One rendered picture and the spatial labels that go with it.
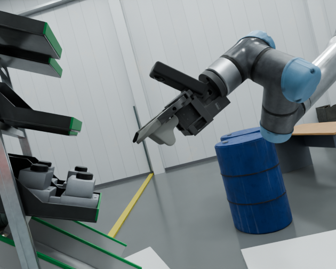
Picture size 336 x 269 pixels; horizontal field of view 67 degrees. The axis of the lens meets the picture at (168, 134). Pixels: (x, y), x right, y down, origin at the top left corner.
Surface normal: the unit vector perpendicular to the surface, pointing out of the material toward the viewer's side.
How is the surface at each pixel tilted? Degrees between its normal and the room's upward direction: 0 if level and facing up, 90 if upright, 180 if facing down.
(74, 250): 90
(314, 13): 90
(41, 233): 90
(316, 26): 90
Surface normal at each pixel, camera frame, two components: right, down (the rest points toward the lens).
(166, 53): -0.08, 0.07
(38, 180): 0.15, -0.03
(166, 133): 0.44, -0.22
